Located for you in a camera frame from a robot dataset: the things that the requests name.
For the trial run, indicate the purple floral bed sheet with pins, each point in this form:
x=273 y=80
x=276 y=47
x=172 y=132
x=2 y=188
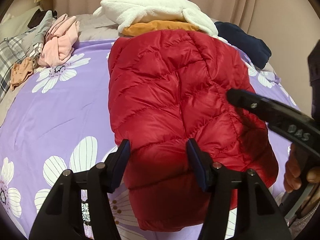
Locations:
x=58 y=120

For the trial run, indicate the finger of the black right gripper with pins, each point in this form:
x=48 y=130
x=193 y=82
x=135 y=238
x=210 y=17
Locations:
x=264 y=108

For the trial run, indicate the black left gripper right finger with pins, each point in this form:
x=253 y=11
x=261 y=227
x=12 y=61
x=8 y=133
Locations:
x=212 y=178

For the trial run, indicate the right hand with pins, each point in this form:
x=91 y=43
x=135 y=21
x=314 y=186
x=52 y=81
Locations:
x=292 y=180

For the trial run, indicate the red puffer down jacket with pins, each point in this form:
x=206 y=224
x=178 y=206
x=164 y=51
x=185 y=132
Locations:
x=169 y=86

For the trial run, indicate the grey and black clothes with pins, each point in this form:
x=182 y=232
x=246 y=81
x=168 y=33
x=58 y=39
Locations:
x=33 y=39

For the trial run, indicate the white fleece garment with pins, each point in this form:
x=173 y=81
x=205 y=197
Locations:
x=127 y=12

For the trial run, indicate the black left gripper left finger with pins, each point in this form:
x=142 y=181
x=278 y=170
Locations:
x=102 y=179

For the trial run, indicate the dark navy garment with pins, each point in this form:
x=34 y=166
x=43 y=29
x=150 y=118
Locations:
x=255 y=48

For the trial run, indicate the orange folded garment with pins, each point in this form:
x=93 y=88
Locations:
x=155 y=25

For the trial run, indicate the plaid grey pillow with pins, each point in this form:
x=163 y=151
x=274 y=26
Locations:
x=11 y=52

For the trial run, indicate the small tan garment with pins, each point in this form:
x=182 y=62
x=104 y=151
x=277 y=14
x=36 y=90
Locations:
x=20 y=72

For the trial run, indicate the pink folded garment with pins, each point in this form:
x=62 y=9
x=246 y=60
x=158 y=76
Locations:
x=59 y=40

